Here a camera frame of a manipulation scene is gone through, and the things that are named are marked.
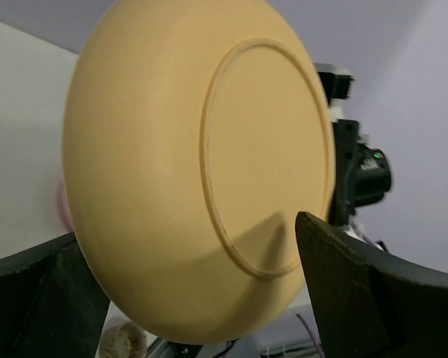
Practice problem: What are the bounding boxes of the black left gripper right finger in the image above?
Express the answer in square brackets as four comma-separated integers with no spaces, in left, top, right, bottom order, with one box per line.
[295,212,448,357]

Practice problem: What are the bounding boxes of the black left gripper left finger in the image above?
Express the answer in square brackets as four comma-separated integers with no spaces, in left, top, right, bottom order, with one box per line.
[0,233,110,358]

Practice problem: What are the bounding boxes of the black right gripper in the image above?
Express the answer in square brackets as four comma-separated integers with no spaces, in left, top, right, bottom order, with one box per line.
[330,119,392,226]

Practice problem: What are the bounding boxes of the yellow plastic plate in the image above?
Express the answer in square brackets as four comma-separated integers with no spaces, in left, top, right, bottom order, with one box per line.
[62,1,336,345]

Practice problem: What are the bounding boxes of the small speckled beige dish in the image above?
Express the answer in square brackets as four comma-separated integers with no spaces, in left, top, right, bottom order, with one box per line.
[98,322,148,358]

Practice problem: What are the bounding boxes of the pink plastic plate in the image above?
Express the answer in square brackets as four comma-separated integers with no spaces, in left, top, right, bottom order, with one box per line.
[57,180,75,232]

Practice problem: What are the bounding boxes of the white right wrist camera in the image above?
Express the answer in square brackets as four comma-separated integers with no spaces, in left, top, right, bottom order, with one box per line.
[314,63,355,122]

